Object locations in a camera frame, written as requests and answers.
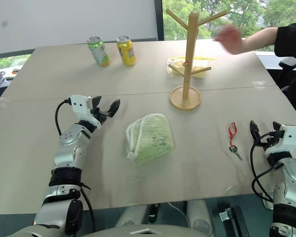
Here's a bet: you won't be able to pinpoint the wooden branch hanger stand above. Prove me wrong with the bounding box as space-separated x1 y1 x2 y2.
165 8 228 112

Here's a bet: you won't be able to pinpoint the clear bag of chips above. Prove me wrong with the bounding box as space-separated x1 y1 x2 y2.
166 56 215 79

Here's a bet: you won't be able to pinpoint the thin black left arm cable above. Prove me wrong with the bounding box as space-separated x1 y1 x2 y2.
79 182 97 233

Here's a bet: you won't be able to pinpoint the folded green towel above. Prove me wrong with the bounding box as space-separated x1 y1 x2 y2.
125 113 176 166

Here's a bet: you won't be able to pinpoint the green drink can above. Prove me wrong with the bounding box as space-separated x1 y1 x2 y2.
87 36 111 68

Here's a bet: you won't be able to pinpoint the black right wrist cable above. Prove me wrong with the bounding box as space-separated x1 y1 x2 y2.
250 132 286 204

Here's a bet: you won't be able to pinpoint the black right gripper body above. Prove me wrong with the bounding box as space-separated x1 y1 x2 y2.
259 133 277 149

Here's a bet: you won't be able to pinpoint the black window frame post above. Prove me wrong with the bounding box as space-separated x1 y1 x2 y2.
154 0 165 41

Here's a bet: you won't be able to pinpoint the black office chair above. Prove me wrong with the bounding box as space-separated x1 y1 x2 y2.
277 56 296 87

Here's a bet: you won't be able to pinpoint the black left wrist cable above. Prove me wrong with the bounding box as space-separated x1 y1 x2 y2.
55 98 72 136

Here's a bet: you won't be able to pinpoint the keys with red strap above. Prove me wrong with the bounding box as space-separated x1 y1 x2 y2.
227 122 244 162

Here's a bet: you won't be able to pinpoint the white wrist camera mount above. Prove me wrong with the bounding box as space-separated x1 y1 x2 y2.
264 124 296 159
69 94 105 130

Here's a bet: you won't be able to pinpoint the black metal bracket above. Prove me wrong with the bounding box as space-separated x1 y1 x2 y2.
212 202 253 237

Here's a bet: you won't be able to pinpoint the yellow drink can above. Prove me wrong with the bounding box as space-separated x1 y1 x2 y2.
116 36 137 67

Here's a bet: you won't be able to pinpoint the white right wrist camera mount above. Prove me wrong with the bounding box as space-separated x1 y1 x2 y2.
264 124 296 159

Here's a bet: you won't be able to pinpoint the person's black clothed body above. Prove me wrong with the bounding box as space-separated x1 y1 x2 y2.
273 22 296 124

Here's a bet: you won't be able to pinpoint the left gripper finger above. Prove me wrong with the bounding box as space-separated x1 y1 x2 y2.
107 99 121 119
90 95 102 110

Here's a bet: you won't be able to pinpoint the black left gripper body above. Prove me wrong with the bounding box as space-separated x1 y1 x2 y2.
90 106 110 124

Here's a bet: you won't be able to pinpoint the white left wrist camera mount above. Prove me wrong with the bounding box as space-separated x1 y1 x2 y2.
69 94 105 130

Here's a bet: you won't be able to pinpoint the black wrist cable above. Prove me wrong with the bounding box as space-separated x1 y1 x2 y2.
55 98 72 136
250 132 286 204

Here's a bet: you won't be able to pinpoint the person's bare hand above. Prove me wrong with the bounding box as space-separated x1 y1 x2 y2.
214 24 245 55

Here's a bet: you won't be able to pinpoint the silver robot torso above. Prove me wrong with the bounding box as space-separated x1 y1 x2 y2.
4 223 237 237

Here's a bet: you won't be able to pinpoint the white rounded robot leg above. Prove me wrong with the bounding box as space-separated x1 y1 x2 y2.
186 199 214 231
114 204 149 228

